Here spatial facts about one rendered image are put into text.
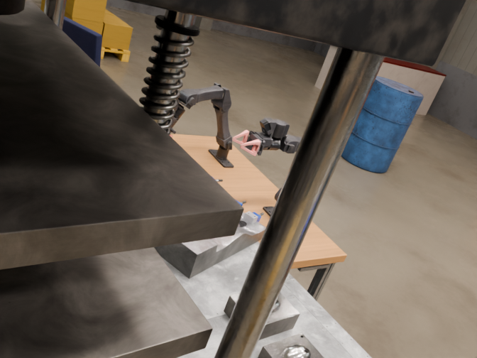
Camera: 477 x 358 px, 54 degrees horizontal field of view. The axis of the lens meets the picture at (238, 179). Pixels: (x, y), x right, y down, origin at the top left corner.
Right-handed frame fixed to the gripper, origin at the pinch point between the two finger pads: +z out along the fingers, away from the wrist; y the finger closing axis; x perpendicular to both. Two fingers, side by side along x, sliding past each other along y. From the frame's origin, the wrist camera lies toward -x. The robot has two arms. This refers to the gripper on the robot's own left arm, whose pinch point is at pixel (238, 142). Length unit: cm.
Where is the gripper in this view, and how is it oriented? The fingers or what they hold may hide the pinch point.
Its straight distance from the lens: 189.4
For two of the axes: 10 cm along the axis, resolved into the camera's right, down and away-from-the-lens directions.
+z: -8.2, 0.2, -5.7
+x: -2.8, 8.6, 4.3
